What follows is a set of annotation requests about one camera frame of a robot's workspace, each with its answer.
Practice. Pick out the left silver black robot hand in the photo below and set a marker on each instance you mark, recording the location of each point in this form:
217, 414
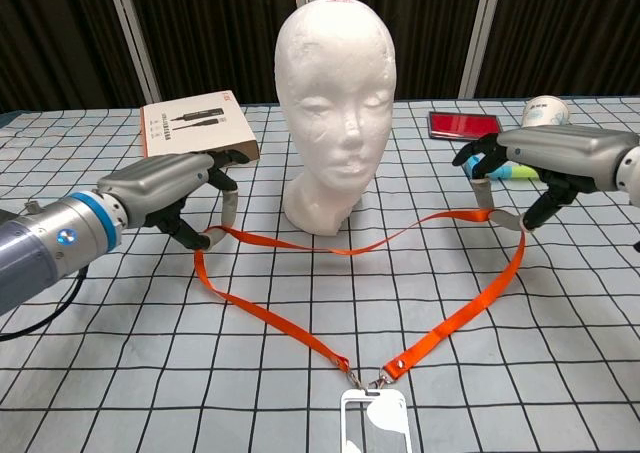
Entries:
150, 188

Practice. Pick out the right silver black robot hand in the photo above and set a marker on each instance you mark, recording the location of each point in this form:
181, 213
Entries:
565, 153

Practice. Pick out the white badge holder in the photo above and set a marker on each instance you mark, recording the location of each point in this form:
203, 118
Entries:
350, 408

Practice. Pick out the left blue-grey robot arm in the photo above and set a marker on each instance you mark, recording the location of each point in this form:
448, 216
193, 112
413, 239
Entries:
40, 248

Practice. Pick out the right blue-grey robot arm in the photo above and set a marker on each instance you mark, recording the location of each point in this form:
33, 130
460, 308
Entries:
631, 173

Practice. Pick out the white foam mannequin head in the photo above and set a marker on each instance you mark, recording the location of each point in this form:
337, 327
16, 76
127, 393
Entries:
330, 73

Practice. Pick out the white paper cup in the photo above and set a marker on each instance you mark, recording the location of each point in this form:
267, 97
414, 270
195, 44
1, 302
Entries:
545, 110

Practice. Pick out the green blue water pump toy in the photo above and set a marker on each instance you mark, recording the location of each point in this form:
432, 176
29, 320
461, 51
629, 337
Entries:
520, 172

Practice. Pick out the red ink pad case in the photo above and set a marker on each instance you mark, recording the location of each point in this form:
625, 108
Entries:
460, 124

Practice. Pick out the black folding screen panel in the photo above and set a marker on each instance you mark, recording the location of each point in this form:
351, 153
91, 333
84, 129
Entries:
215, 33
60, 38
430, 28
570, 28

